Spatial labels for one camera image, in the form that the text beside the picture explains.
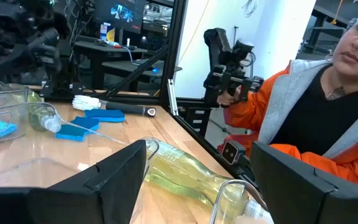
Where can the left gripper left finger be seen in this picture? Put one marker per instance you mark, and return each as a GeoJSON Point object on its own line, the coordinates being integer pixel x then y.
{"type": "Point", "coordinates": [73, 202]}

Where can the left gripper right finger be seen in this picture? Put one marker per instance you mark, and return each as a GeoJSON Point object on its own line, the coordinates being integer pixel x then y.
{"type": "Point", "coordinates": [306, 199]}

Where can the blue cloth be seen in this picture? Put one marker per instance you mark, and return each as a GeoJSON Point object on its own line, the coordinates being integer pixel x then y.
{"type": "Point", "coordinates": [104, 115]}

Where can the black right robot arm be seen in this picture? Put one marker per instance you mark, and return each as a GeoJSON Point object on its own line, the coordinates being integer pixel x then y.
{"type": "Point", "coordinates": [17, 37]}

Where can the person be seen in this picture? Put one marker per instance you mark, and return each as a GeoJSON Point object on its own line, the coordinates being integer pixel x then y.
{"type": "Point", "coordinates": [315, 118]}

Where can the person's hand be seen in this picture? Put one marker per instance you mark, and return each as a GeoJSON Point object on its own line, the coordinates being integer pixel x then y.
{"type": "Point", "coordinates": [225, 99]}

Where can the black desk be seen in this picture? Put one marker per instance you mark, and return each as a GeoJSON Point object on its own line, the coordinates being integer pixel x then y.
{"type": "Point", "coordinates": [104, 49]}
{"type": "Point", "coordinates": [126, 67]}

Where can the blue yellow box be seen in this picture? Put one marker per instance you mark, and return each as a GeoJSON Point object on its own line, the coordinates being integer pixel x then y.
{"type": "Point", "coordinates": [107, 32]}

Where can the computer monitor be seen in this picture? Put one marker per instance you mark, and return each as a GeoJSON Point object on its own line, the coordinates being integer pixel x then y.
{"type": "Point", "coordinates": [120, 14]}

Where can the small black camera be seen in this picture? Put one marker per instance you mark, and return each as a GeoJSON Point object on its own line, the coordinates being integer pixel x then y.
{"type": "Point", "coordinates": [230, 152]}

